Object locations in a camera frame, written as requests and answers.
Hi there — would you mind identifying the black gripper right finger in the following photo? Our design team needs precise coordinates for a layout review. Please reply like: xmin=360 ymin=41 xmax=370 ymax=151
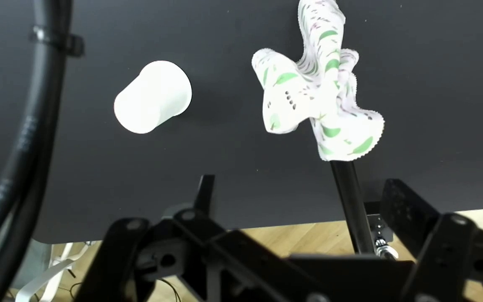
xmin=378 ymin=178 xmax=483 ymax=302

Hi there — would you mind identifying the thick black cable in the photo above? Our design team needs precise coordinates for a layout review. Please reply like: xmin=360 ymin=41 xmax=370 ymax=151
xmin=0 ymin=0 xmax=75 ymax=302

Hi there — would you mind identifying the white tea towel green print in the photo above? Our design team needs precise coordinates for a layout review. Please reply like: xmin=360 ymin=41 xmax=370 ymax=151
xmin=249 ymin=0 xmax=387 ymax=165

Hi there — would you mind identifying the white paper cup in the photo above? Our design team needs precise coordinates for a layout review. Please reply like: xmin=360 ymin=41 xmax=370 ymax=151
xmin=112 ymin=59 xmax=194 ymax=136

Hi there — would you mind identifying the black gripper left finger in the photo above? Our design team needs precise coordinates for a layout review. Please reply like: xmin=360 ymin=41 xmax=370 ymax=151
xmin=75 ymin=175 xmax=331 ymax=302

